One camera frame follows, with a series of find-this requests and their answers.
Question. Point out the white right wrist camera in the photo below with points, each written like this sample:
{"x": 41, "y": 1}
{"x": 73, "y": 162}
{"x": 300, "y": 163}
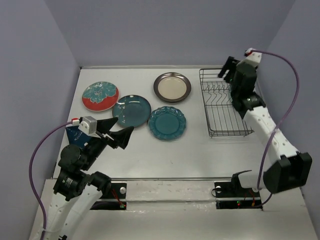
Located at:
{"x": 252, "y": 57}

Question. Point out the teal scalloped embossed plate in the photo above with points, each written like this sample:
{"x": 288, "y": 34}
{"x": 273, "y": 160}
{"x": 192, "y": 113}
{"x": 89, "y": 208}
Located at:
{"x": 167, "y": 123}

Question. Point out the red teal floral plate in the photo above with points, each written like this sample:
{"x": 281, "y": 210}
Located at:
{"x": 100, "y": 96}

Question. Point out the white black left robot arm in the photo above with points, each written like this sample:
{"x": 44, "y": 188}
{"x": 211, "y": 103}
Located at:
{"x": 75, "y": 191}

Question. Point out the brown rimmed cream plate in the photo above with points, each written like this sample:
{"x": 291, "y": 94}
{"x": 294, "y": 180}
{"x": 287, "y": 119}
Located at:
{"x": 172, "y": 87}

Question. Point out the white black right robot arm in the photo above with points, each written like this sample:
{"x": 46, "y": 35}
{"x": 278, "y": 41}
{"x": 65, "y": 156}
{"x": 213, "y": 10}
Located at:
{"x": 283, "y": 167}

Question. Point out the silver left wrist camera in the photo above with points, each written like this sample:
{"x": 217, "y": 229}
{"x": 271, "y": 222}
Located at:
{"x": 88, "y": 125}

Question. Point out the dark blue square plate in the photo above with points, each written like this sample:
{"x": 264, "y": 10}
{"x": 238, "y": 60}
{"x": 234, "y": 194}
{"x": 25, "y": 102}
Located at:
{"x": 76, "y": 136}

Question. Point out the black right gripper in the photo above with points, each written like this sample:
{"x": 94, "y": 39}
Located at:
{"x": 232, "y": 64}

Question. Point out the dark blue round plate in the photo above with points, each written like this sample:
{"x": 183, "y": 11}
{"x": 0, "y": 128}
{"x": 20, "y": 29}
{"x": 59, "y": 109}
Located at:
{"x": 132, "y": 111}

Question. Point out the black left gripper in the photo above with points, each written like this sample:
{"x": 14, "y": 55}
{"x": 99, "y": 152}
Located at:
{"x": 122, "y": 137}

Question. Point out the black wire dish rack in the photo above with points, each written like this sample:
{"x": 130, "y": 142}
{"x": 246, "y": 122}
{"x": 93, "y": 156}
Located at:
{"x": 221, "y": 118}

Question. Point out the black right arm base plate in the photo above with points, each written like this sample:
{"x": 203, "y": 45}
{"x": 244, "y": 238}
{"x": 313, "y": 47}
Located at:
{"x": 229, "y": 197}

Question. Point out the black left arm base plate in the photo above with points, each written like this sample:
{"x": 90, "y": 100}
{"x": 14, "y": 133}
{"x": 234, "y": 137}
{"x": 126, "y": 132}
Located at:
{"x": 114, "y": 200}

